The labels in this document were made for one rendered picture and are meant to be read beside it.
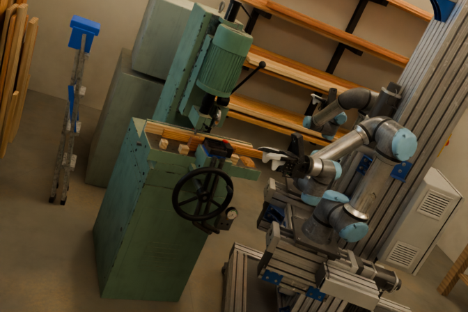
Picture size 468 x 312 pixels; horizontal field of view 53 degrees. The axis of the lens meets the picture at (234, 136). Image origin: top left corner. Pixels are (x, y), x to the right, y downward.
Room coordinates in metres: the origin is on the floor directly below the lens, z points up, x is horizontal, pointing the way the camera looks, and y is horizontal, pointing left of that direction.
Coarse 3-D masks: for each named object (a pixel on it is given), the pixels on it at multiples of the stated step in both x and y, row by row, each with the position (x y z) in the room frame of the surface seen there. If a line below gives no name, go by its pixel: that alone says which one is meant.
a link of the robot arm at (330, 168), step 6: (324, 162) 1.68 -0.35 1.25; (330, 162) 1.70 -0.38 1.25; (336, 162) 1.73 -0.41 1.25; (324, 168) 1.67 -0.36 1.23; (330, 168) 1.68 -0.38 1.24; (336, 168) 1.70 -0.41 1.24; (324, 174) 1.67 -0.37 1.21; (330, 174) 1.68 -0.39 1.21; (336, 174) 1.70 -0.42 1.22; (318, 180) 1.68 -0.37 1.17; (324, 180) 1.68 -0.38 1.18; (330, 180) 1.70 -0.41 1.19
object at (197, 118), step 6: (192, 108) 2.24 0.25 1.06; (198, 108) 2.24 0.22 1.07; (192, 114) 2.21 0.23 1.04; (198, 114) 2.15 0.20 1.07; (204, 114) 2.18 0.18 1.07; (192, 120) 2.19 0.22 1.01; (198, 120) 2.14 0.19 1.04; (204, 120) 2.15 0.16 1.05; (210, 120) 2.17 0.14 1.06; (198, 126) 2.14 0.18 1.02; (204, 126) 2.16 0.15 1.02
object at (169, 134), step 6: (162, 132) 2.13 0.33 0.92; (168, 132) 2.12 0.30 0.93; (174, 132) 2.13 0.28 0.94; (180, 132) 2.16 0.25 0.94; (168, 138) 2.12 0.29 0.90; (174, 138) 2.14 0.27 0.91; (180, 138) 2.15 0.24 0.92; (186, 138) 2.17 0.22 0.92; (240, 150) 2.32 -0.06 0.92; (246, 150) 2.34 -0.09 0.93; (252, 150) 2.35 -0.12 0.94; (258, 150) 2.38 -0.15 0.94; (252, 156) 2.36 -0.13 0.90; (258, 156) 2.38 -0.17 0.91
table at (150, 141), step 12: (144, 132) 2.08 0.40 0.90; (144, 144) 2.02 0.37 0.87; (156, 144) 2.00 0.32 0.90; (168, 144) 2.06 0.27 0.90; (156, 156) 1.95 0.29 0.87; (168, 156) 1.98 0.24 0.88; (180, 156) 2.00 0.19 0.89; (192, 156) 2.04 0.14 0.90; (240, 156) 2.30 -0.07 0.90; (192, 168) 1.99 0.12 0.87; (240, 168) 2.16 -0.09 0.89; (252, 168) 2.21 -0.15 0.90
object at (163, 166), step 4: (156, 164) 1.96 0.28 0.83; (160, 164) 1.97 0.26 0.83; (164, 164) 1.98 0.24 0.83; (168, 164) 1.98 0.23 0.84; (172, 164) 1.99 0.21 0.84; (156, 168) 1.96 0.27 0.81; (160, 168) 1.97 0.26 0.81; (164, 168) 1.98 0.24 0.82; (168, 168) 1.99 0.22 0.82; (172, 168) 2.00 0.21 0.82; (176, 168) 2.01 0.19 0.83; (180, 168) 2.01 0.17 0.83; (184, 168) 2.02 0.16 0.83; (188, 168) 2.03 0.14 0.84; (172, 172) 2.00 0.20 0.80; (176, 172) 2.01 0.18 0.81; (180, 172) 2.02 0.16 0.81; (184, 172) 2.03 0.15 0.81; (188, 172) 2.04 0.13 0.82
